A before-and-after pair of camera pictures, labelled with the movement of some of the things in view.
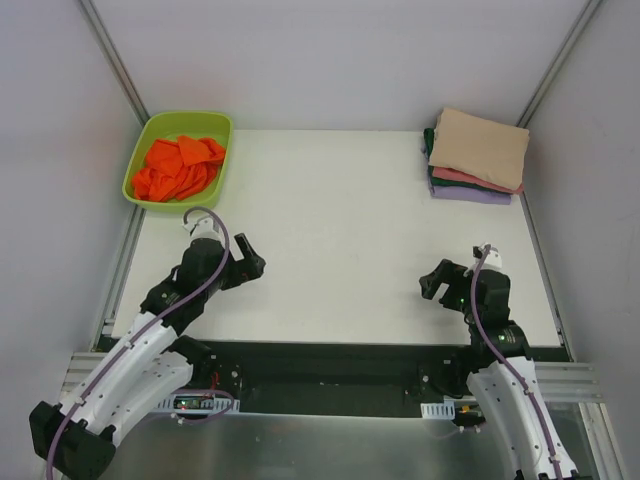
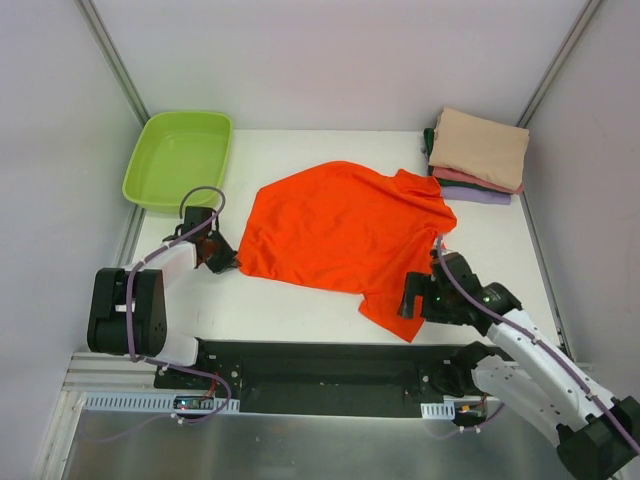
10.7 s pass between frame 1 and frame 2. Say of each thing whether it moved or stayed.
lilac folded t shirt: stayed
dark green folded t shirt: stayed
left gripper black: moved
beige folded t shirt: stayed
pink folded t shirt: stayed
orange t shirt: moved
